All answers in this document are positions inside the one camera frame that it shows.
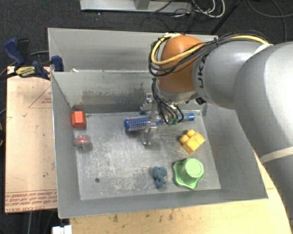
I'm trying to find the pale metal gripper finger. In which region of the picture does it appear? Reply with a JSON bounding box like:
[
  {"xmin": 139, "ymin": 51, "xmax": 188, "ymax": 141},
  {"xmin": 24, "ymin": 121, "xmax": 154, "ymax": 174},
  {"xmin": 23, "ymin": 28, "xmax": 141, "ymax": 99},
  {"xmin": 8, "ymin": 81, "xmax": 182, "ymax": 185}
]
[
  {"xmin": 139, "ymin": 93, "xmax": 155, "ymax": 116},
  {"xmin": 142, "ymin": 120, "xmax": 160, "ymax": 146}
]

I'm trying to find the blue cylindrical hairbrush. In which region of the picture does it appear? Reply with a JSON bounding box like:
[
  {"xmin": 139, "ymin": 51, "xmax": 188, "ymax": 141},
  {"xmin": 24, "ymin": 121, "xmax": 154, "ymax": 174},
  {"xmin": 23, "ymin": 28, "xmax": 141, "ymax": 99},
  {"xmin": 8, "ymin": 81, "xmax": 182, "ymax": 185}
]
[{"xmin": 123, "ymin": 112, "xmax": 195, "ymax": 133}]

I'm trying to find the grey metal bin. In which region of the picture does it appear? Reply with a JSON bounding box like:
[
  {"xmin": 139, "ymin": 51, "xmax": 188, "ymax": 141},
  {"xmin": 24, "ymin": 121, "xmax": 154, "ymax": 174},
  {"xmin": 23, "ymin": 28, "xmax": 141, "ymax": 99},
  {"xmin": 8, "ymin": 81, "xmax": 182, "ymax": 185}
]
[{"xmin": 47, "ymin": 27, "xmax": 269, "ymax": 219}]

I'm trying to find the yellow toy brick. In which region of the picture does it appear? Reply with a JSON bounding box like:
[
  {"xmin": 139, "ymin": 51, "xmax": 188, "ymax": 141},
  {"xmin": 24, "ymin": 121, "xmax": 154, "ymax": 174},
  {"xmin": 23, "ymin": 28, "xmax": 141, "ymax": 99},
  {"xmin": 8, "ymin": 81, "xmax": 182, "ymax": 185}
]
[{"xmin": 179, "ymin": 129, "xmax": 206, "ymax": 155}]

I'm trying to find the blue-grey toy figure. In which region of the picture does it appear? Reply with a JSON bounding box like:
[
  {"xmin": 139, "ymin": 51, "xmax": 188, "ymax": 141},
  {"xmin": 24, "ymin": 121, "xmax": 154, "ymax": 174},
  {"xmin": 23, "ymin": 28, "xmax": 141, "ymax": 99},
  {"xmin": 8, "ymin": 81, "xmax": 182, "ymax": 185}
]
[{"xmin": 152, "ymin": 166, "xmax": 167, "ymax": 190}]

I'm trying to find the green plastic cup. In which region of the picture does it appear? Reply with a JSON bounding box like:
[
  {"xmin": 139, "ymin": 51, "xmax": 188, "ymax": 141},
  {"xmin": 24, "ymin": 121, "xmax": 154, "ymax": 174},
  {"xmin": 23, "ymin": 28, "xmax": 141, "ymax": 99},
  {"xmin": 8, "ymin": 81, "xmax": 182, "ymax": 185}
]
[{"xmin": 172, "ymin": 157, "xmax": 205, "ymax": 190}]

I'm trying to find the clear and red disc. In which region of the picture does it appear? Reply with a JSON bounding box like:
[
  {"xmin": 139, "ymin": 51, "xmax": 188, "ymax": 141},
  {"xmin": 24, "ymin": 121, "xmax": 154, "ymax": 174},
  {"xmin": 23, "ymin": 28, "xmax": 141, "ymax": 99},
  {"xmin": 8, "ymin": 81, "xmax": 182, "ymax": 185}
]
[{"xmin": 73, "ymin": 135, "xmax": 91, "ymax": 148}]

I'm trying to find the orange-red block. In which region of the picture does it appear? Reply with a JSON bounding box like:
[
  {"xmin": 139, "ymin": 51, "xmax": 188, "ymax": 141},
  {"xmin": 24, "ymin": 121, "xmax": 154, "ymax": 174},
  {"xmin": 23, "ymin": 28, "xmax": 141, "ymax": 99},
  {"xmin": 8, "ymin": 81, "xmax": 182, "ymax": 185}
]
[{"xmin": 71, "ymin": 110, "xmax": 87, "ymax": 129}]

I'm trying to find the brown cardboard board, red print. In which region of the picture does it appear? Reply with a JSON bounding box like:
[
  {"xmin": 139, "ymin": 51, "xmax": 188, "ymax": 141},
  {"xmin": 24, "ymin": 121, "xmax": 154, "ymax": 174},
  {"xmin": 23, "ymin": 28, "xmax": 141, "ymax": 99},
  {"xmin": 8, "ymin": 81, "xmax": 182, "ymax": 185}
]
[{"xmin": 4, "ymin": 66, "xmax": 58, "ymax": 214}]

